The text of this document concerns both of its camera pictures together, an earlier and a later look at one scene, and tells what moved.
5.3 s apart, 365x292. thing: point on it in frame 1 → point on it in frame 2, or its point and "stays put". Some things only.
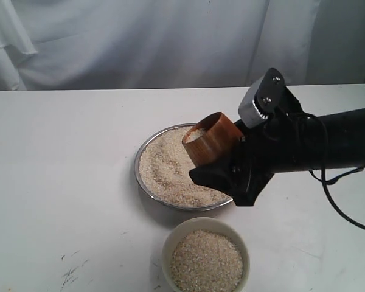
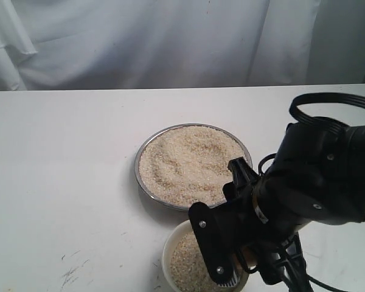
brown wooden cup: [213, 140] → [250, 256]
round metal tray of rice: [162, 167] stays put
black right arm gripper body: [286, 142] → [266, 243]
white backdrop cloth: [78, 44] stays put
